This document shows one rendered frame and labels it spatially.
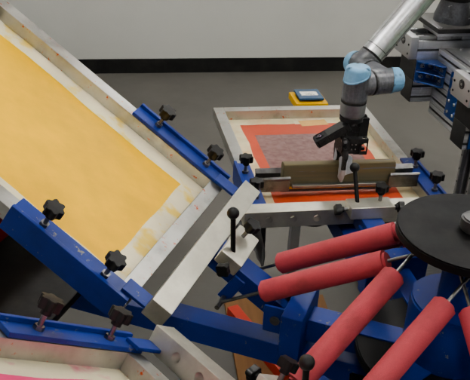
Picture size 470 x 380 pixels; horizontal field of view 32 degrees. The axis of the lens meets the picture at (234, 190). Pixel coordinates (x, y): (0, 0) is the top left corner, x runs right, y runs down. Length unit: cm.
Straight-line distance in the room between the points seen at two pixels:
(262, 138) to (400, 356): 147
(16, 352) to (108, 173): 70
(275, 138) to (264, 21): 340
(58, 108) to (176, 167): 34
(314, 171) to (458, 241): 91
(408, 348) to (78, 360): 59
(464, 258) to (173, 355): 58
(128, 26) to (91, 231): 435
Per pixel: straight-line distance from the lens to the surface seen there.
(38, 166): 187
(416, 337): 154
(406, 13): 255
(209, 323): 197
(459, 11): 331
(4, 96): 199
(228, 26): 616
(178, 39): 613
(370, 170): 252
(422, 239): 162
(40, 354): 140
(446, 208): 175
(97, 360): 148
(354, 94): 237
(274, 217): 222
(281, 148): 278
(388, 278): 162
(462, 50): 333
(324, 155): 276
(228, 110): 297
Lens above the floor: 213
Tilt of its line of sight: 28 degrees down
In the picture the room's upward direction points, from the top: 3 degrees clockwise
